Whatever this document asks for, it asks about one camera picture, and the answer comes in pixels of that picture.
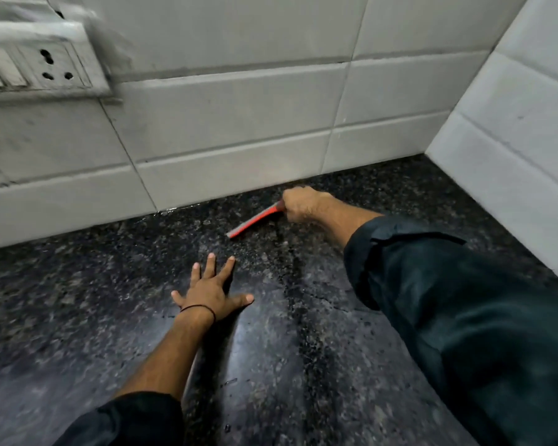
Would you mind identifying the person's right hand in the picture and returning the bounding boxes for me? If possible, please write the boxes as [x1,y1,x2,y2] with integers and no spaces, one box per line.
[281,186,336,224]

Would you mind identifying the person's left forearm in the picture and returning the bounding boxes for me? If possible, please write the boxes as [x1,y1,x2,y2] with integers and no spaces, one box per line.
[115,312,215,403]

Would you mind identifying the dark teal sleeve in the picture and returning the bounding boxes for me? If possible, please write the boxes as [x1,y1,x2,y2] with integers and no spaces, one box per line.
[53,391,185,446]
[343,215,558,446]

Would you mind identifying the white wall switch board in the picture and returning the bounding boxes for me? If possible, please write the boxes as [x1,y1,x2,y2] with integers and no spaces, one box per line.
[0,20,113,105]

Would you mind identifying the dark teal right sleeve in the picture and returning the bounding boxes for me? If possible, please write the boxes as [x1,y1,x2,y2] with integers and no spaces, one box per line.
[343,215,558,446]

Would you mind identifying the person's left hand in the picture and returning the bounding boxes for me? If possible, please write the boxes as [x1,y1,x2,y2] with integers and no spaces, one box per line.
[171,253,255,323]

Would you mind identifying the black thread wristband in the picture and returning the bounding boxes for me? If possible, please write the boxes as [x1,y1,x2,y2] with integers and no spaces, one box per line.
[180,304,217,325]

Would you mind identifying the red counter wiper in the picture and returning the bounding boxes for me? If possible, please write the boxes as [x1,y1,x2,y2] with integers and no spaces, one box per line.
[226,201,286,240]

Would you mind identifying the dark teal left sleeve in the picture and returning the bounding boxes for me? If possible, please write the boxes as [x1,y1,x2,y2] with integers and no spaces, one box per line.
[53,391,185,446]

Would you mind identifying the person's right forearm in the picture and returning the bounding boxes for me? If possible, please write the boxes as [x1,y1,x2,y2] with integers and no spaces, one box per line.
[317,194,385,249]

